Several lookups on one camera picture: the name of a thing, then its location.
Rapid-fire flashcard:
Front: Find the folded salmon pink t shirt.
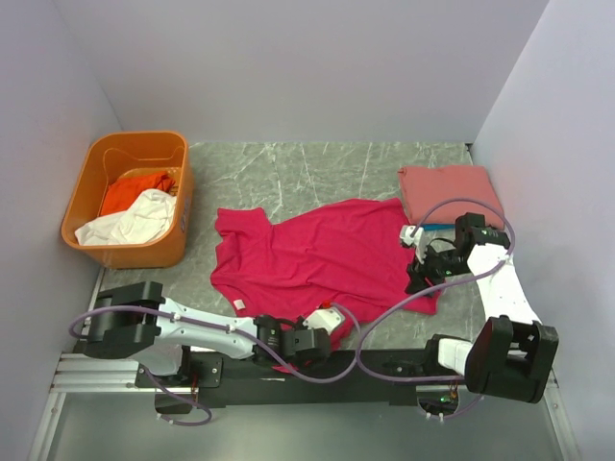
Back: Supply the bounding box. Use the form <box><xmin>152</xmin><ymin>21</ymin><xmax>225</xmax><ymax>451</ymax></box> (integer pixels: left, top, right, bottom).
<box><xmin>398</xmin><ymin>165</ymin><xmax>504</xmax><ymax>230</ymax></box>

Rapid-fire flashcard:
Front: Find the orange t shirt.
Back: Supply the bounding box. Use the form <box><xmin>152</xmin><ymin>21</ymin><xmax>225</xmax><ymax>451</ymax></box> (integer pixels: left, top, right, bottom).
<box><xmin>99</xmin><ymin>172</ymin><xmax>176</xmax><ymax>216</ymax></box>

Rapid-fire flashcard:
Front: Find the folded blue t shirt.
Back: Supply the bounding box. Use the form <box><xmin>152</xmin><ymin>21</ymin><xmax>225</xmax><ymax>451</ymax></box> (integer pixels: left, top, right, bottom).
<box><xmin>418</xmin><ymin>223</ymin><xmax>455</xmax><ymax>231</ymax></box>

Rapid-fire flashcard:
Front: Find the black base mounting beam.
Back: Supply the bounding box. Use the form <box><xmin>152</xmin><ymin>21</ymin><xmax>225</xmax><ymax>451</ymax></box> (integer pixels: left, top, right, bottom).
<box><xmin>134</xmin><ymin>349</ymin><xmax>477</xmax><ymax>410</ymax></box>

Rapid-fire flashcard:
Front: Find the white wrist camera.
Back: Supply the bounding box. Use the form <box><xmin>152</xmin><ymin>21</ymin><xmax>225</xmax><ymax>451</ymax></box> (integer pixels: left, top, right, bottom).
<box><xmin>399</xmin><ymin>225</ymin><xmax>427</xmax><ymax>250</ymax></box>
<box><xmin>303</xmin><ymin>302</ymin><xmax>346</xmax><ymax>343</ymax></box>

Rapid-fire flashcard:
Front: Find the aluminium frame rail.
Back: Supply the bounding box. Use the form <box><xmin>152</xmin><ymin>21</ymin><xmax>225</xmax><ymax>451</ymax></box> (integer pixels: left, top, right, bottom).
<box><xmin>28</xmin><ymin>268</ymin><xmax>145</xmax><ymax>461</ymax></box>

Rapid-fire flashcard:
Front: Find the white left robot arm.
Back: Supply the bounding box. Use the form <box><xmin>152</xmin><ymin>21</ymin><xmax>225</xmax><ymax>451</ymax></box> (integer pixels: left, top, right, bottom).
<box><xmin>79</xmin><ymin>281</ymin><xmax>344</xmax><ymax>382</ymax></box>

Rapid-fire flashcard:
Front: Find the magenta t shirt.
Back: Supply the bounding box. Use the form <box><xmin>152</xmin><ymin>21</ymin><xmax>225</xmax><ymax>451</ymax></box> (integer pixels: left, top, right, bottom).
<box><xmin>210</xmin><ymin>198</ymin><xmax>414</xmax><ymax>324</ymax></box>

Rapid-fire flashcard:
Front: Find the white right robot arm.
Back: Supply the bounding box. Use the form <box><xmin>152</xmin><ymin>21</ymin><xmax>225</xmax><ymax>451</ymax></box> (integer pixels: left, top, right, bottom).
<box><xmin>400</xmin><ymin>213</ymin><xmax>559</xmax><ymax>403</ymax></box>

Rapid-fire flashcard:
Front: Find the orange plastic laundry basket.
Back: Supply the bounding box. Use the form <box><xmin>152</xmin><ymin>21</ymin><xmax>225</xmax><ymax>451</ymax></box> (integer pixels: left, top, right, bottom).
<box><xmin>61</xmin><ymin>131</ymin><xmax>194</xmax><ymax>269</ymax></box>

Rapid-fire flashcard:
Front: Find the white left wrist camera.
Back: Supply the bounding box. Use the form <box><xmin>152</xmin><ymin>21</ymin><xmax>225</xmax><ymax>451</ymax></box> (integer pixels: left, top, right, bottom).
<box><xmin>303</xmin><ymin>302</ymin><xmax>346</xmax><ymax>343</ymax></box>

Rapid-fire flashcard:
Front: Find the white t shirt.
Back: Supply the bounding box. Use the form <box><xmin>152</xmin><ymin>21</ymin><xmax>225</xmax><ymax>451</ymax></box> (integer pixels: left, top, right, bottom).
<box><xmin>75</xmin><ymin>189</ymin><xmax>177</xmax><ymax>246</ymax></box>

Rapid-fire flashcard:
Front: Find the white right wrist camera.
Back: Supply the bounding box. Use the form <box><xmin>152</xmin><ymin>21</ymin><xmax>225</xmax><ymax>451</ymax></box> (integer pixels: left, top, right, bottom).
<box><xmin>399</xmin><ymin>225</ymin><xmax>427</xmax><ymax>250</ymax></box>

